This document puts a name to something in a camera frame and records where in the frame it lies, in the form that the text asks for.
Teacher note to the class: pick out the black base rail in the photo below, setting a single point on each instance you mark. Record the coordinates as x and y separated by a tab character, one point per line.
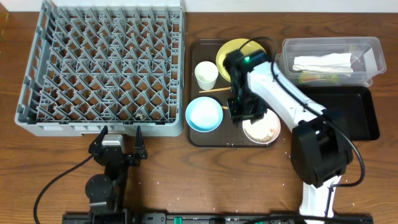
156	218

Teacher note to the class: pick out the crumpled white plastic wrapper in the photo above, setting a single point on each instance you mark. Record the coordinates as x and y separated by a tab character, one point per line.
331	63

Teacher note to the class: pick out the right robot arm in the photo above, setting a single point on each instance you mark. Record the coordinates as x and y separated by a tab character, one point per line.
322	154

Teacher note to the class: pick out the yellow plate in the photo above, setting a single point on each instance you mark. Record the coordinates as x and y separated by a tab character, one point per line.
231	46

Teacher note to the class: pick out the white plastic cup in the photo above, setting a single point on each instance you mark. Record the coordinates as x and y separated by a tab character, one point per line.
206	74

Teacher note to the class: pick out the dark brown serving tray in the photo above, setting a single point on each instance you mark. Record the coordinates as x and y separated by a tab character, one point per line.
226	134

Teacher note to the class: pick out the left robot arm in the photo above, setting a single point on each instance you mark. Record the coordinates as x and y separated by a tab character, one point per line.
106	191

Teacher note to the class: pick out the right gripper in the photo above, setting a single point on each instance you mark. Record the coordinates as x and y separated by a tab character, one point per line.
237	115

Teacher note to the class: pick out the upper wooden chopstick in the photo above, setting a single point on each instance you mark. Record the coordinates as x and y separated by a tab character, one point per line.
215	90

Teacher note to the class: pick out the clear plastic waste container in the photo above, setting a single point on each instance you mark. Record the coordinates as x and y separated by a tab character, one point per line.
367	58

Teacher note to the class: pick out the pink white bowl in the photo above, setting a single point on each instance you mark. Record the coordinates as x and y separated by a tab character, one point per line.
264	130

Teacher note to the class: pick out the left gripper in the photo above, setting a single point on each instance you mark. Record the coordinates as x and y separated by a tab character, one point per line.
130	162

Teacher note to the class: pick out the grey plastic dishwasher rack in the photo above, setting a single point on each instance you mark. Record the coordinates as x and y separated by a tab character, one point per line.
114	64

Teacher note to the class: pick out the black waste tray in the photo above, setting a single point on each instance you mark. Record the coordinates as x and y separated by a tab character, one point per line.
357	104

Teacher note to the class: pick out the light blue bowl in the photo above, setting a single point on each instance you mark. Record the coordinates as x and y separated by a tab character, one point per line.
204	114

